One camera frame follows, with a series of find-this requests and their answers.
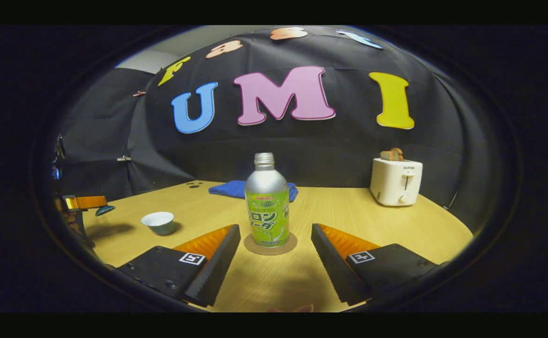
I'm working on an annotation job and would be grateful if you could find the silver green label water bottle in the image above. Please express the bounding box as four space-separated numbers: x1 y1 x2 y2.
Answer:
244 152 290 248

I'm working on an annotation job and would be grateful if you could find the teal teacup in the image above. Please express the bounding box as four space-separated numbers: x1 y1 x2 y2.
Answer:
141 211 175 236

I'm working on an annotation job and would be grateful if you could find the round cork coaster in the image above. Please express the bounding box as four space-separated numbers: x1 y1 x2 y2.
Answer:
243 231 298 256

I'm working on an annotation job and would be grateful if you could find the blue folded towel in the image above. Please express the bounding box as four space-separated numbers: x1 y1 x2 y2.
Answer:
208 180 299 203

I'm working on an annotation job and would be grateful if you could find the white toaster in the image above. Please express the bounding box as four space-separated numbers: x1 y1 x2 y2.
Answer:
370 158 423 207

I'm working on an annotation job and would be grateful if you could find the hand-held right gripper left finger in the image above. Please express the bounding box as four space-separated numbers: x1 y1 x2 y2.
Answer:
107 224 241 308

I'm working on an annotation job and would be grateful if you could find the black backdrop cloth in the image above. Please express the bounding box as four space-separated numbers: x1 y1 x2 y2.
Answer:
51 26 502 230

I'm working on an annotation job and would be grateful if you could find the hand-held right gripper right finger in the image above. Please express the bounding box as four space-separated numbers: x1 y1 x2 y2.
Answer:
311 223 450 306

